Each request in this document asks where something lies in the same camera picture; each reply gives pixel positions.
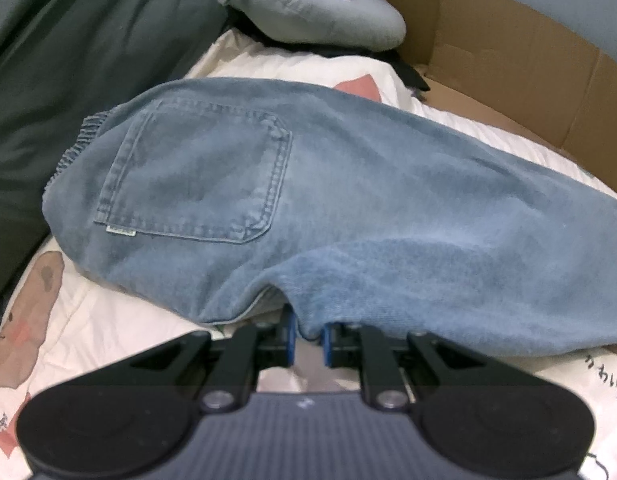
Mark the grey neck pillow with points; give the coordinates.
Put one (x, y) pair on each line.
(313, 15)

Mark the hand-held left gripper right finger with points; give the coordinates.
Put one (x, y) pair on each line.
(327, 347)

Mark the brown cardboard sheet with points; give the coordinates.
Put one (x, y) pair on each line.
(488, 60)

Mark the cream bear print bedsheet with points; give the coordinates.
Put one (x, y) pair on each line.
(113, 320)

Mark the dark grey pillow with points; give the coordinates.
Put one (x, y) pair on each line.
(63, 60)

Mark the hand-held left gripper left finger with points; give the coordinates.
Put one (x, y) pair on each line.
(290, 340)

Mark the blue denim jeans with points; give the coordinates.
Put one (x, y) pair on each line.
(338, 200)

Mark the black cloth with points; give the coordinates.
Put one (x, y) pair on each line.
(408, 72)

